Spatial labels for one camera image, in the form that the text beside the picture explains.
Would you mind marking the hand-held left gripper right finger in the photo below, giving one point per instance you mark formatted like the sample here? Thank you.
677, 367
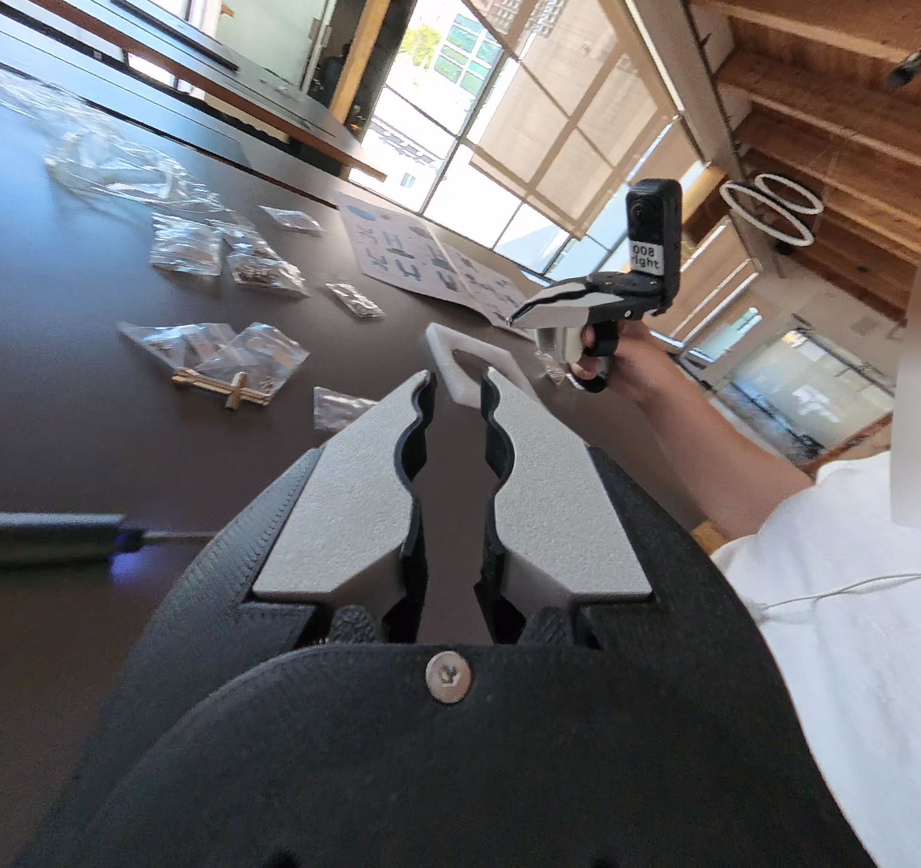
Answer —
568, 515

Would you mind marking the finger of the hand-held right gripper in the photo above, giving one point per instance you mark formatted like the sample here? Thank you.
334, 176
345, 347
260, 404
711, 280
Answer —
550, 315
565, 292

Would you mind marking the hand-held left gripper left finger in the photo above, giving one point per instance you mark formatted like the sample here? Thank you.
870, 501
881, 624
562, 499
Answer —
345, 508

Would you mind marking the black electric screwdriver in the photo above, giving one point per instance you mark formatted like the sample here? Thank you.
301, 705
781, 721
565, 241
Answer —
57, 537

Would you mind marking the person's right forearm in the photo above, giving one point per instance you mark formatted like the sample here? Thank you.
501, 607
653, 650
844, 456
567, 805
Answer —
719, 450

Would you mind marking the dark grey desk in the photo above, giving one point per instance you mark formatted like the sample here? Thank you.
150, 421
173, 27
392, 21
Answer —
108, 450

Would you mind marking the dark desk with wooden edge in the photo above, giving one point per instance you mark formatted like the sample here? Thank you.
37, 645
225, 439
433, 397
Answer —
216, 69
288, 162

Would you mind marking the person's right hand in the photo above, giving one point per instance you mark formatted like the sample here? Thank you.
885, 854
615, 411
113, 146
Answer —
640, 364

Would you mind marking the printed instruction sheet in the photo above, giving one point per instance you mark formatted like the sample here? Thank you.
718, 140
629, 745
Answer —
417, 263

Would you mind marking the beige roller blind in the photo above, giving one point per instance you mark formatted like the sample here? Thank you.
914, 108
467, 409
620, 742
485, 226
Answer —
575, 91

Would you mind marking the large glass window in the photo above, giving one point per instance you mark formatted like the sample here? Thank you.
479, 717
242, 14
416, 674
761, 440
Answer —
446, 184

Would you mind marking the black ceiling spotlight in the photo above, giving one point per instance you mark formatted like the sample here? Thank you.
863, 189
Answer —
903, 69

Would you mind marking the person's white shirt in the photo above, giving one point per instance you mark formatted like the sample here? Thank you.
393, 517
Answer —
827, 666

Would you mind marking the scattered small clear parts bags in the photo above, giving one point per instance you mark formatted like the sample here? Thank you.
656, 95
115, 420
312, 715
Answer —
187, 249

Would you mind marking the crumpled clear plastic wrap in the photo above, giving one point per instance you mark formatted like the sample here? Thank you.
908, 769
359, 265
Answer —
108, 162

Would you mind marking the white foam frame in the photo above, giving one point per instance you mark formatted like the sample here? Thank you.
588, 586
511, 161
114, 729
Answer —
442, 346

